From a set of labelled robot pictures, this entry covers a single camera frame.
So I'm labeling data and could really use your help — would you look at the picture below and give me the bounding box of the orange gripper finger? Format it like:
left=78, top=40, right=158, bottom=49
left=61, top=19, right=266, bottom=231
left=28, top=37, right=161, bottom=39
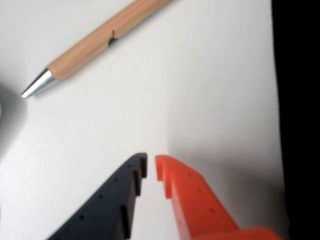
left=154, top=154, right=284, bottom=240

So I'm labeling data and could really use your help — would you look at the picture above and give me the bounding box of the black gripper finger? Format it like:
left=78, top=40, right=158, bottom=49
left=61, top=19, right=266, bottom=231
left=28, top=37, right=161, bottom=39
left=46, top=152, right=148, bottom=240

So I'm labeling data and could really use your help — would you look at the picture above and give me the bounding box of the wooden ballpoint pen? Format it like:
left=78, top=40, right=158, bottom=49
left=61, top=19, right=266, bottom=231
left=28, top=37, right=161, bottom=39
left=21, top=0, right=176, bottom=99

